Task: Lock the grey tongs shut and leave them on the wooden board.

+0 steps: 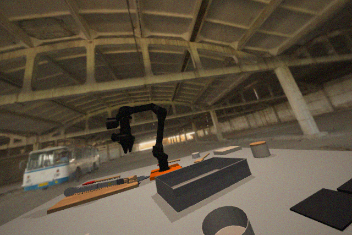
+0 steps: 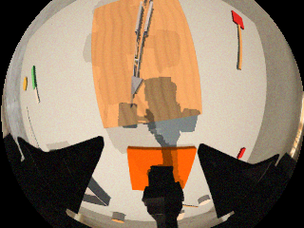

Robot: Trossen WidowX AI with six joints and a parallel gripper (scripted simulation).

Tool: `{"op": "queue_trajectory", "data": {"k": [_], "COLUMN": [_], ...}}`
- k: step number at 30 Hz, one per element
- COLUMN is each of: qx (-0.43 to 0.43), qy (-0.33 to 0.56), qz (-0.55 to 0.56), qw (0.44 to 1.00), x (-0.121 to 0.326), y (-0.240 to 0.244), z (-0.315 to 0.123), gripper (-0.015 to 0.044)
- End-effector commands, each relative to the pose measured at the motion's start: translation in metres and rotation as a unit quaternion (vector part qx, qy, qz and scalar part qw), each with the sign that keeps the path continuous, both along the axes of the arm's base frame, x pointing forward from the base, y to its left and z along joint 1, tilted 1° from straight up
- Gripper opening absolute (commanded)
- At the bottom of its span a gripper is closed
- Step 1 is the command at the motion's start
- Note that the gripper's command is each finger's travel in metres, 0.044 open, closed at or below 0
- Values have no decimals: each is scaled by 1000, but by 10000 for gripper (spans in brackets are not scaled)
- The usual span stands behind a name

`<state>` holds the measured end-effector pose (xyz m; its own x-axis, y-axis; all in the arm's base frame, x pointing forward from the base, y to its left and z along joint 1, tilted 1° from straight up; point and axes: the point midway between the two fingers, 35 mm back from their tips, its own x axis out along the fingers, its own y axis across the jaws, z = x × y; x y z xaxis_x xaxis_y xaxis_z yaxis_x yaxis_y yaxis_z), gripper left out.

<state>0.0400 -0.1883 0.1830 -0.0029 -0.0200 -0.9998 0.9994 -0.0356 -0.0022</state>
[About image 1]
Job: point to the grey canister with orange lid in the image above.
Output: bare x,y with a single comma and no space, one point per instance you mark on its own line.
260,149

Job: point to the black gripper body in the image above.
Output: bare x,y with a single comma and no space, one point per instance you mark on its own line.
126,134

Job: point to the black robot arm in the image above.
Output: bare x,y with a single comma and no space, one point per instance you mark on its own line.
124,116

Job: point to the cream short cylinder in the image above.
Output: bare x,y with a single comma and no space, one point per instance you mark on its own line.
195,155

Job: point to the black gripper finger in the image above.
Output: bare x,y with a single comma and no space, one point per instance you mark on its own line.
124,144
131,143

